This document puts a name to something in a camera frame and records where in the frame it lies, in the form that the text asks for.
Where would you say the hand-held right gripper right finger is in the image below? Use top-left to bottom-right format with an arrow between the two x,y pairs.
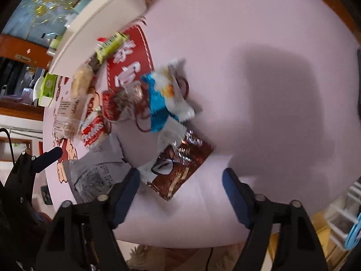
222,167 -> 329,271

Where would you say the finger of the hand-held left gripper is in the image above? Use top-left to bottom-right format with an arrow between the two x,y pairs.
11,147 -> 64,175

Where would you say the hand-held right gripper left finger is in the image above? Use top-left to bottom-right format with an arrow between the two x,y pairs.
35,168 -> 141,271

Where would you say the grey silver snack packet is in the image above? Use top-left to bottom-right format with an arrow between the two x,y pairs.
68,134 -> 133,204

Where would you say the clear packet with printed label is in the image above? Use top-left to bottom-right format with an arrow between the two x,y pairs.
52,99 -> 82,140

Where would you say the red and white snack packet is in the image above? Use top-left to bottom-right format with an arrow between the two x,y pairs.
79,93 -> 109,150

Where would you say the brown chocolate snack packet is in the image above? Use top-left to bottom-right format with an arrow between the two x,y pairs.
138,130 -> 213,201

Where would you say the plain white snack packet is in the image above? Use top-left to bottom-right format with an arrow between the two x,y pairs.
156,119 -> 188,154

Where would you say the red foil snack packet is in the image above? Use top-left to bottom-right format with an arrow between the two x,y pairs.
102,86 -> 144,122

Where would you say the round rice cracker packet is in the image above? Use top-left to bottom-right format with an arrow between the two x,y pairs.
70,63 -> 95,102

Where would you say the blue and white snack packet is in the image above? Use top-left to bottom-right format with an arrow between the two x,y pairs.
140,58 -> 203,133

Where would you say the dark snack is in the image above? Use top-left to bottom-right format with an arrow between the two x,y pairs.
86,37 -> 109,72

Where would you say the green snack packet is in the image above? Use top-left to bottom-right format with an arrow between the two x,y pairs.
94,32 -> 130,64

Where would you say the white plastic storage box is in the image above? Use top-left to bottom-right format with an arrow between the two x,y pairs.
49,0 -> 147,77

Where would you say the green tissue box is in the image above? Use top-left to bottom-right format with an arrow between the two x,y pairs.
38,73 -> 59,107

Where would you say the beige fluffy rug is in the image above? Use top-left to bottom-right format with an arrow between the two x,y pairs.
125,243 -> 246,271

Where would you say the white shelf rack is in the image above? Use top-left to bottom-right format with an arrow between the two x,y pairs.
322,181 -> 361,257

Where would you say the bottle with green label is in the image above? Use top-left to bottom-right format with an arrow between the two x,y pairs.
46,32 -> 64,57

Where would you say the light blue round object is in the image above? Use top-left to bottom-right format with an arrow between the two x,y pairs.
345,212 -> 361,250

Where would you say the black cable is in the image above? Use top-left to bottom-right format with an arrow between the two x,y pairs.
0,128 -> 14,164

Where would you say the blue sun wall hanging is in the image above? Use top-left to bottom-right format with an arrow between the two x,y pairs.
1,0 -> 113,48

